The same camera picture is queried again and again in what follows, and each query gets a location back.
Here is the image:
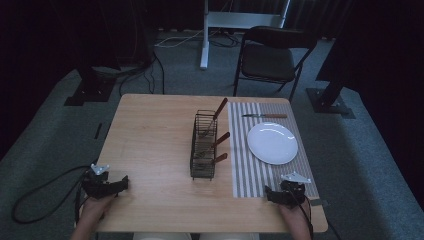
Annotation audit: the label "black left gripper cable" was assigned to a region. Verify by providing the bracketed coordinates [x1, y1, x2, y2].
[11, 164, 95, 225]

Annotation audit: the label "white floor cable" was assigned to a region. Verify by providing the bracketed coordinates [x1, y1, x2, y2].
[162, 28, 205, 49]

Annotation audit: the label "wooden-handled table knife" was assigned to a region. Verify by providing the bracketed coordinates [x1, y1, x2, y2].
[241, 113, 289, 120]

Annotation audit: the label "person's right hand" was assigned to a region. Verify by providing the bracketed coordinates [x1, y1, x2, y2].
[278, 199, 312, 234]

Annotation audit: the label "white round plate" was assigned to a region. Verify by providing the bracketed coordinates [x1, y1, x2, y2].
[246, 121, 299, 166]

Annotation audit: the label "black folding chair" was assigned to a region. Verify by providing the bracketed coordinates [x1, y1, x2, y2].
[232, 25, 318, 103]

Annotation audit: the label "black stand base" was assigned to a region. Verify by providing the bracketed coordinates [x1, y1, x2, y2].
[63, 65, 118, 107]
[305, 78, 357, 120]

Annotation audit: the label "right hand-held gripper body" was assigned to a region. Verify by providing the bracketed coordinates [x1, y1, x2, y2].
[279, 171, 312, 210]

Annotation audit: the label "black wire cutlery rack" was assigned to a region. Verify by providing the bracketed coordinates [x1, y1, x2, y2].
[189, 109, 218, 181]

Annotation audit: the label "long wooden-handled utensil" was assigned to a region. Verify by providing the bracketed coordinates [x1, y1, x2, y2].
[199, 97, 229, 139]

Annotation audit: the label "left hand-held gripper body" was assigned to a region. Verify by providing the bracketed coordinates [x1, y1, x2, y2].
[81, 163, 116, 201]

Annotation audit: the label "black floor cables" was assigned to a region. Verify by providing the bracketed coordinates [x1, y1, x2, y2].
[118, 31, 241, 98]

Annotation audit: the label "person's left hand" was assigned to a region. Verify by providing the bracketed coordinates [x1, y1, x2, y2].
[78, 193, 117, 231]

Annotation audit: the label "wooden-handled fork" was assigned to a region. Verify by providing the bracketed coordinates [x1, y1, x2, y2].
[195, 131, 231, 159]

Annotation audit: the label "grey striped placemat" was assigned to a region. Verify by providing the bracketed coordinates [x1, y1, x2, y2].
[227, 101, 321, 199]

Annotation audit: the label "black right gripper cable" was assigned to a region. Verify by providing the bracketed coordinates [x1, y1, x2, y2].
[290, 189, 315, 240]

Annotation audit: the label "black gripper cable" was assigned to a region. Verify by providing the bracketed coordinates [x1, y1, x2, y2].
[290, 189, 315, 240]
[11, 164, 95, 225]

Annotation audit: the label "white desk frame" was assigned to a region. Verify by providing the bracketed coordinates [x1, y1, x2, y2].
[199, 0, 292, 71]

